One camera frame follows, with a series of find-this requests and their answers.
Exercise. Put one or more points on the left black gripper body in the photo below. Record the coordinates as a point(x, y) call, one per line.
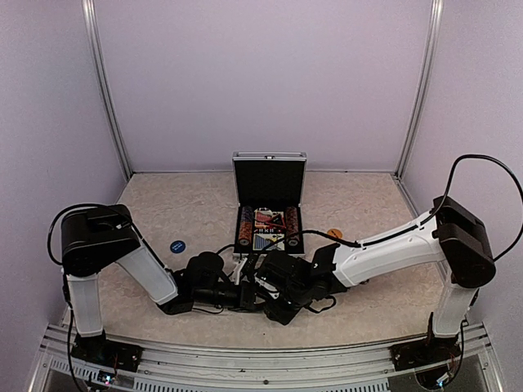
point(211, 296)

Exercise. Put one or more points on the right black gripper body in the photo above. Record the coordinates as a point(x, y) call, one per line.
point(287, 314)

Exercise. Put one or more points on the blue round button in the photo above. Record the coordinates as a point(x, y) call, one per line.
point(177, 246)

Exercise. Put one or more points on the black red triangular button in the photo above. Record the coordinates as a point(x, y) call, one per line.
point(277, 221)

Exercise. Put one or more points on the aluminium poker case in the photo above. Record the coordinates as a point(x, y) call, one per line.
point(269, 189)

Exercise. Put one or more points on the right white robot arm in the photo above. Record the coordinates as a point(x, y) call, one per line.
point(448, 233)

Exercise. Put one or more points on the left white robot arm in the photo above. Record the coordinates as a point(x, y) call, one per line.
point(95, 236)

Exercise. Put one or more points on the blue card deck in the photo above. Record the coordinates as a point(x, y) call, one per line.
point(267, 242)

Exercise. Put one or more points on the left chip row in case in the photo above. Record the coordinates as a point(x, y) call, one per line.
point(245, 226)

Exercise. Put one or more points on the chip row in case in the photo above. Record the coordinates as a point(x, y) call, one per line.
point(292, 226)
point(245, 226)

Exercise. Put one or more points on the orange round button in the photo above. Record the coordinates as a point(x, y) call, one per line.
point(335, 233)

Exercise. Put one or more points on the right chip row in case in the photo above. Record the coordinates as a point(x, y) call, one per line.
point(292, 226)

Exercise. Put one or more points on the red card deck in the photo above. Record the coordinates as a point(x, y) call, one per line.
point(261, 216)

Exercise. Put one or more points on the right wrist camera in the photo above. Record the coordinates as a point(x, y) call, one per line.
point(279, 270)

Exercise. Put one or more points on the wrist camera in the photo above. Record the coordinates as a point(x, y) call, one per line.
point(279, 270)
point(246, 269)

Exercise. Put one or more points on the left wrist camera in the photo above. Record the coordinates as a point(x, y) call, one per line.
point(246, 269)

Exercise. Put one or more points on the front aluminium rail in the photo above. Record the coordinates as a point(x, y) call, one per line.
point(360, 367)

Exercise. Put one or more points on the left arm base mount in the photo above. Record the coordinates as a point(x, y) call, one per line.
point(108, 353)

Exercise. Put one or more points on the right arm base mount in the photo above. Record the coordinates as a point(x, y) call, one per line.
point(425, 351)

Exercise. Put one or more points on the left aluminium frame post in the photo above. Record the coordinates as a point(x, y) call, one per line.
point(94, 38)

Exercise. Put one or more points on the aluminium frame post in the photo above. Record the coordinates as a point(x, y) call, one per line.
point(94, 38)
point(429, 55)

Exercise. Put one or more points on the right aluminium frame post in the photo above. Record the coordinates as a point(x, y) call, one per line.
point(429, 55)

